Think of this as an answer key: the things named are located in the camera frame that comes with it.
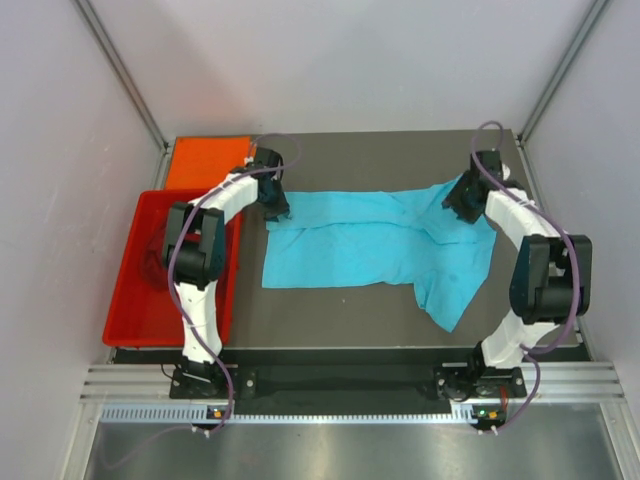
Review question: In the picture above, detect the light blue t shirt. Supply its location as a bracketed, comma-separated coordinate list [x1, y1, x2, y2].
[262, 182, 497, 332]

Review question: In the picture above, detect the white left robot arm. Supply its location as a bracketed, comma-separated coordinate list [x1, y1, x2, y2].
[162, 146, 290, 398]

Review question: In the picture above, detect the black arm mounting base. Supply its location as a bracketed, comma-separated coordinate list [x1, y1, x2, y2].
[169, 347, 527, 416]

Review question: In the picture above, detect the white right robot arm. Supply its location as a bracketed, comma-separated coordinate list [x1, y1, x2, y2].
[437, 150, 593, 402]

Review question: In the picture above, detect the folded orange t shirt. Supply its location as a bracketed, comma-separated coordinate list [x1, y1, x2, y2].
[164, 136, 250, 190]

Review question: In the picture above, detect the dark red t shirt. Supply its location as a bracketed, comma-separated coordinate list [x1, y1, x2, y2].
[138, 223, 168, 292]

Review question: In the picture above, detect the red plastic bin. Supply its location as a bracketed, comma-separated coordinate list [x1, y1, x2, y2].
[103, 189, 243, 348]

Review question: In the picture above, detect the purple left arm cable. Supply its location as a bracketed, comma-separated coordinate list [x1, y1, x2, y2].
[164, 132, 304, 441]

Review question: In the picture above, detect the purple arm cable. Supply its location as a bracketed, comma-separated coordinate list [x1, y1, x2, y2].
[164, 132, 304, 441]
[471, 119, 589, 436]

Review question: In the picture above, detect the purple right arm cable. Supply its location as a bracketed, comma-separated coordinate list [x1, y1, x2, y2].
[471, 119, 589, 436]

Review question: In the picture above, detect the right aluminium frame post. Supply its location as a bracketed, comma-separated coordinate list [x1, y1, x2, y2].
[516, 0, 612, 148]

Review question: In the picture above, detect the aluminium frame post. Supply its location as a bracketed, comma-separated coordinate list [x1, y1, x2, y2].
[70, 0, 169, 152]
[516, 0, 612, 148]

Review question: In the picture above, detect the aluminium front frame rail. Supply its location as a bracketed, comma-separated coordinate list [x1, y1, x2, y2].
[80, 362, 625, 404]

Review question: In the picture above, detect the slotted grey cable duct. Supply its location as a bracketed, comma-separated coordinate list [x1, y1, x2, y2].
[100, 404, 501, 425]

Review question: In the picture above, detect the left aluminium frame post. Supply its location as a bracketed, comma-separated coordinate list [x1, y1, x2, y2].
[70, 0, 169, 152]

